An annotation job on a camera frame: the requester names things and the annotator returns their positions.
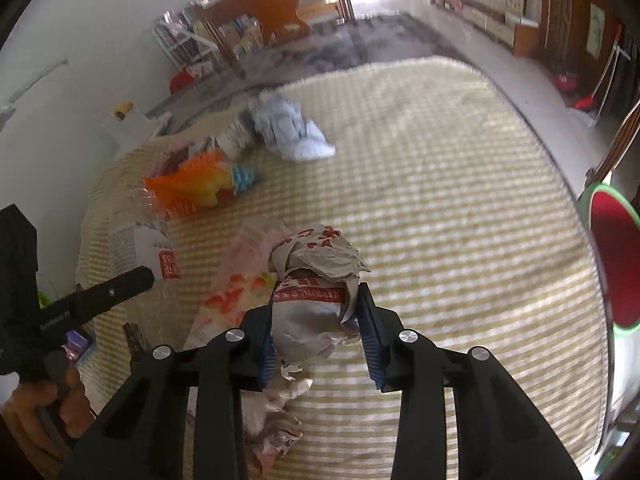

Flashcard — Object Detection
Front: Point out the crumpled white paper scrap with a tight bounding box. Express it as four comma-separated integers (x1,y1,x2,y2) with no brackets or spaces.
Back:
242,365,312,478

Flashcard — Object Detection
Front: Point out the wooden dining chair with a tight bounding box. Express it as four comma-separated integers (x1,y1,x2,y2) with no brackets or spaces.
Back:
192,0,357,79

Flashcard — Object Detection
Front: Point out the grey patterned table mat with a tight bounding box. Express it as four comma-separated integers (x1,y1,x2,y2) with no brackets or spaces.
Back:
150,13,466,136

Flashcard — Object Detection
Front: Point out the small teal candy wrapper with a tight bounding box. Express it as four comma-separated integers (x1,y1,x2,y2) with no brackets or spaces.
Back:
231,165,262,196

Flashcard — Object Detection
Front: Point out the red dustpan with broom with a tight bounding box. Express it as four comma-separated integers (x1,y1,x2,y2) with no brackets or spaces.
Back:
570,23,630,117

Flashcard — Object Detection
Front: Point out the wooden tv cabinet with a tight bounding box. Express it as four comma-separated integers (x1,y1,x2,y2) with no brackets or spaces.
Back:
430,0,540,58

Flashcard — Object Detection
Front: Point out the orange snack wrapper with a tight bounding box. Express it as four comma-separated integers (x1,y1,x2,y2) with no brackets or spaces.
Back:
144,151,234,219

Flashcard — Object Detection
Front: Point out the pink strawberry snack bag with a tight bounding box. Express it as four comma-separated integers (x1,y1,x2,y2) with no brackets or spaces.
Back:
183,216,292,350

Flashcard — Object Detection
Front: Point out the white container yellow lid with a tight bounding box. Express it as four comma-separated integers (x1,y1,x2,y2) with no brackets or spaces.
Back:
102,102,172,160

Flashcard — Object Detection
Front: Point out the red green trash bin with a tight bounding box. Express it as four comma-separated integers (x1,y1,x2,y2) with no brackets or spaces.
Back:
577,183,639,424

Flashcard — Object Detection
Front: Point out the crumpled white blue paper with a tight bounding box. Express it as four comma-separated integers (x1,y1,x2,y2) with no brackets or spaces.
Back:
248,92,336,162

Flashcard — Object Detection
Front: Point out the red small bin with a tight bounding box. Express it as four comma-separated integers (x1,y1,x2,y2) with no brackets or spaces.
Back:
551,72,579,94

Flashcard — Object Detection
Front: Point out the grey paper ball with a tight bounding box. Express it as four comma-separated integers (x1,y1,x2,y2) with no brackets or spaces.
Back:
269,223,369,365

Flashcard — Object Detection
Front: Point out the yellow striped table cloth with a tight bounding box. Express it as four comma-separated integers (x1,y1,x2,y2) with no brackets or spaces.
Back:
78,56,610,479

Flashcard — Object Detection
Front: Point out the white magazine rack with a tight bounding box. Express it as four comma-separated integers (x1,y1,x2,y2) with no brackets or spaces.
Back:
152,9,219,70

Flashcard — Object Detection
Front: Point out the person's left hand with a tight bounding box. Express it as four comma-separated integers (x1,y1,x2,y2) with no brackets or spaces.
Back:
2,365,96,479

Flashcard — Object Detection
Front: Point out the patterned paper cup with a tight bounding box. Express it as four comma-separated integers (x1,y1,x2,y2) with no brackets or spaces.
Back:
214,119,258,160

